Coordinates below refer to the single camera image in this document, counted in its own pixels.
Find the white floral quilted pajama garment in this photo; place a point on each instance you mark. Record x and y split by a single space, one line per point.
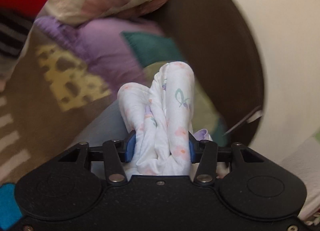
163 115

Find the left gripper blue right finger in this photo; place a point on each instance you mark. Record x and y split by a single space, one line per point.
205 155

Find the dark wooden bed frame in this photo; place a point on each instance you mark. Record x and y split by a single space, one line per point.
215 39

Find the purple puffy garment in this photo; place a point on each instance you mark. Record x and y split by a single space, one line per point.
100 45

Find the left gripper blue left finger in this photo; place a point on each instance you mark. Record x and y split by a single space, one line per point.
115 153

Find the teal green garment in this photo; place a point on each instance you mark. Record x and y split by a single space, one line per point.
150 48

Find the red striped folded clothes stack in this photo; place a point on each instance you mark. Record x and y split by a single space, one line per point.
17 18

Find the Mickey Mouse plush blanket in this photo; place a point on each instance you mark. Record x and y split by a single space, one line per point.
50 98

